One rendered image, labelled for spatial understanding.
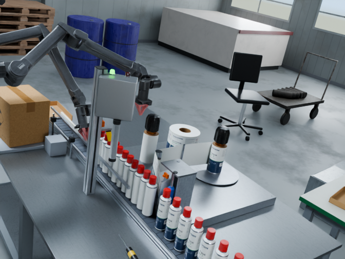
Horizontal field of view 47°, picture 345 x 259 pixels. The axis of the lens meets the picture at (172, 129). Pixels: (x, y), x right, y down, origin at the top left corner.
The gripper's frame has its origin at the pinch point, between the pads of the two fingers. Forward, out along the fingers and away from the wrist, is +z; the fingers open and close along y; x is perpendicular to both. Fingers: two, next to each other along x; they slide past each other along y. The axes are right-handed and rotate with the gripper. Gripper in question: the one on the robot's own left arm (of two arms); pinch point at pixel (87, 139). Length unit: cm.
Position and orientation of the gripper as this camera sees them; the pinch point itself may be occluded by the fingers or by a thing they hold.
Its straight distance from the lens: 241.2
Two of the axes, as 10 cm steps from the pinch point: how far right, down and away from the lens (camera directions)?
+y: 8.0, -1.2, 5.9
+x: -5.5, 2.5, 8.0
